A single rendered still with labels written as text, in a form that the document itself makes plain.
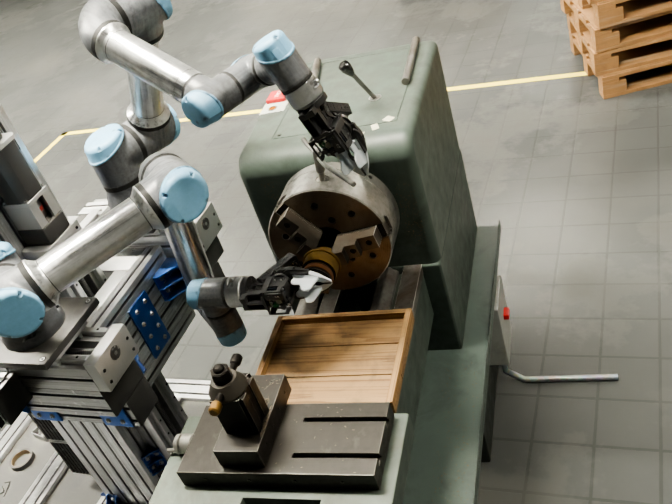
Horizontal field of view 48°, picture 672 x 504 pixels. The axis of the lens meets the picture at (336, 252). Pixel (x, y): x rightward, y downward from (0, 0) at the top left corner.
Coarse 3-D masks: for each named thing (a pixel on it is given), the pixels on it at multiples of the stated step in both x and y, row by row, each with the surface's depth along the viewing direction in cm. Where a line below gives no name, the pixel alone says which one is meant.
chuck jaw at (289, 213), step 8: (280, 208) 185; (288, 208) 184; (280, 216) 186; (288, 216) 182; (296, 216) 184; (280, 224) 183; (288, 224) 183; (296, 224) 182; (304, 224) 184; (312, 224) 186; (288, 232) 184; (296, 232) 181; (304, 232) 182; (312, 232) 184; (320, 232) 186; (296, 240) 183; (304, 240) 182; (312, 240) 182; (304, 248) 181; (312, 248) 181
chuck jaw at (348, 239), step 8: (384, 224) 183; (344, 232) 186; (352, 232) 184; (360, 232) 182; (368, 232) 181; (376, 232) 181; (384, 232) 183; (336, 240) 184; (344, 240) 183; (352, 240) 181; (360, 240) 181; (368, 240) 180; (376, 240) 180; (336, 248) 181; (344, 248) 181; (352, 248) 180; (360, 248) 182; (368, 248) 182; (344, 256) 180; (352, 256) 182; (360, 256) 181; (344, 264) 181
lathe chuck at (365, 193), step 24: (288, 192) 185; (312, 192) 180; (336, 192) 179; (360, 192) 181; (312, 216) 185; (336, 216) 183; (360, 216) 181; (384, 216) 183; (288, 240) 191; (384, 240) 184; (360, 264) 191; (384, 264) 189; (336, 288) 198
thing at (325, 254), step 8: (320, 248) 180; (328, 248) 182; (304, 256) 182; (312, 256) 179; (320, 256) 178; (328, 256) 179; (336, 256) 180; (304, 264) 179; (312, 264) 177; (320, 264) 177; (328, 264) 178; (336, 264) 180; (320, 272) 176; (328, 272) 176; (336, 272) 179; (328, 288) 178
